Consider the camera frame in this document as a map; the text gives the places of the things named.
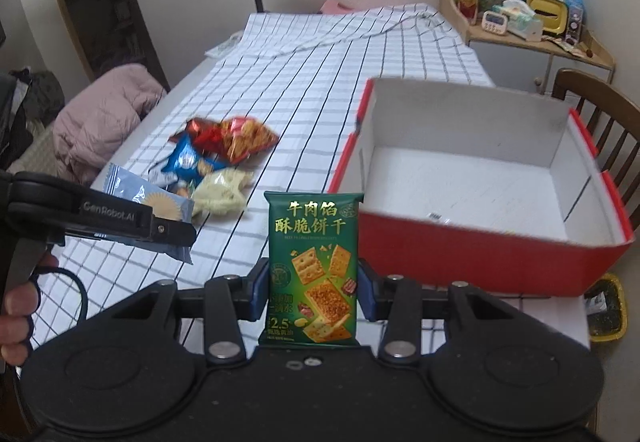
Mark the yellow basket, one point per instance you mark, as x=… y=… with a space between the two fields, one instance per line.
x=607 y=309

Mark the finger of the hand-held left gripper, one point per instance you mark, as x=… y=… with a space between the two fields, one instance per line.
x=125 y=224

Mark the printed paper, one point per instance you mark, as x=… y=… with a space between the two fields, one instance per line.
x=225 y=47

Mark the green cracker packet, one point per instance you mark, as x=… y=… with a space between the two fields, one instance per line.
x=312 y=242

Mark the person's left hand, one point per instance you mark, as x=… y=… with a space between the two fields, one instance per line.
x=17 y=317

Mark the pale green snack packet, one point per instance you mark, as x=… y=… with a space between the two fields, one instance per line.
x=220 y=194

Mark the white cabinet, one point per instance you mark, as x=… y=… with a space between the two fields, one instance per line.
x=515 y=65

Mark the dark clothes pile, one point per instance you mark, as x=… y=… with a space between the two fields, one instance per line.
x=30 y=107

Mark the pink jacket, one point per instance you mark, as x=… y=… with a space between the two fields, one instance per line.
x=100 y=112

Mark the pink item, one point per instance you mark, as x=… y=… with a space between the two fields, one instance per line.
x=337 y=6

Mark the orange chips packet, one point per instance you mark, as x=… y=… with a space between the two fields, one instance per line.
x=247 y=140

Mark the white tissue pack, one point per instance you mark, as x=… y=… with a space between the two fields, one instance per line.
x=522 y=22

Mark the white timer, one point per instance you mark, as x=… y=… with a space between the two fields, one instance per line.
x=495 y=22

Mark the yellow box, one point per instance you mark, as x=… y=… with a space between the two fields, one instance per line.
x=547 y=15

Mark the light blue snack packet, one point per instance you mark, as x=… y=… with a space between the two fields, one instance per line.
x=165 y=207

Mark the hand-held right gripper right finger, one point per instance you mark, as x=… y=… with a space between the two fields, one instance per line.
x=366 y=294

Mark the red cardboard box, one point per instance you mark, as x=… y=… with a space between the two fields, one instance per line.
x=450 y=242

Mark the wooden chair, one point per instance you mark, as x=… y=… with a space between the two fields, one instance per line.
x=595 y=87

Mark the red foil snack packet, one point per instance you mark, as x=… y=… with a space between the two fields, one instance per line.
x=200 y=135

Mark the wooden shelf tray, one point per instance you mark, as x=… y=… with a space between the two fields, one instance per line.
x=505 y=45

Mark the checked tablecloth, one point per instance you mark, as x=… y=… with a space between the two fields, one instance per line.
x=310 y=97

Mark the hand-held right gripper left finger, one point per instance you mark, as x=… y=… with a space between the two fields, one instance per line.
x=257 y=292

